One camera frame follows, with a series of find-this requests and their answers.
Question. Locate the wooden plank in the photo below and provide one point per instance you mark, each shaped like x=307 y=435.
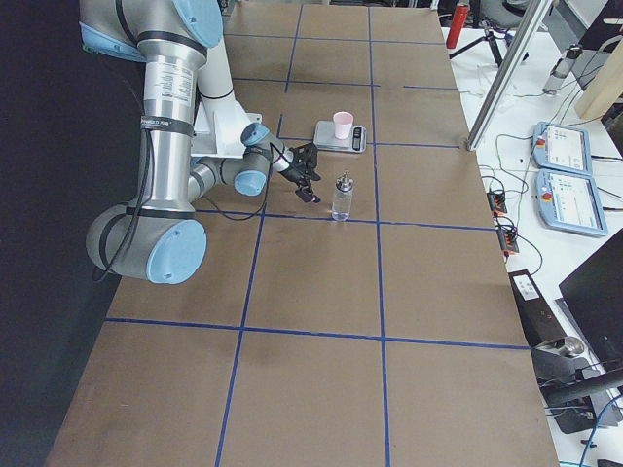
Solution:
x=604 y=89

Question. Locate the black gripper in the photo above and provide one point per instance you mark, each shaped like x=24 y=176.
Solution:
x=293 y=173

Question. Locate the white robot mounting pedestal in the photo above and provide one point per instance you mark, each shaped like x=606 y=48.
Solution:
x=220 y=119

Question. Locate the blue teach pendant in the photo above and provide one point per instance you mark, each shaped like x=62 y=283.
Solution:
x=569 y=202
x=565 y=148

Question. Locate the red cylinder bottle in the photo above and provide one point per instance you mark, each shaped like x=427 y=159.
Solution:
x=459 y=18

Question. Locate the black power strip box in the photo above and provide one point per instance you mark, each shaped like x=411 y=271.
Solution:
x=538 y=320

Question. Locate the clear glass sauce bottle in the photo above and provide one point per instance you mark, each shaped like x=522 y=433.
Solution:
x=342 y=198

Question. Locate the orange black connector block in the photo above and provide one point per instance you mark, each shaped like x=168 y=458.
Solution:
x=497 y=203

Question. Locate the black monitor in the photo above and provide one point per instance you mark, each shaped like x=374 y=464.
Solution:
x=593 y=295

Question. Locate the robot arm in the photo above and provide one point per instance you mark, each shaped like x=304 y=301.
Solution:
x=155 y=236

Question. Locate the black camera tripod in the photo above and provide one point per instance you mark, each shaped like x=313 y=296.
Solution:
x=492 y=32

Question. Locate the aluminium frame post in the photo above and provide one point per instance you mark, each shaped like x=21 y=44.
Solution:
x=533 y=17

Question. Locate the upper blue teach pendant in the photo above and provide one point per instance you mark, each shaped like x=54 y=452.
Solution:
x=565 y=148

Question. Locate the lower blue teach pendant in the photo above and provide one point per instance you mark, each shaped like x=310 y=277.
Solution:
x=569 y=202

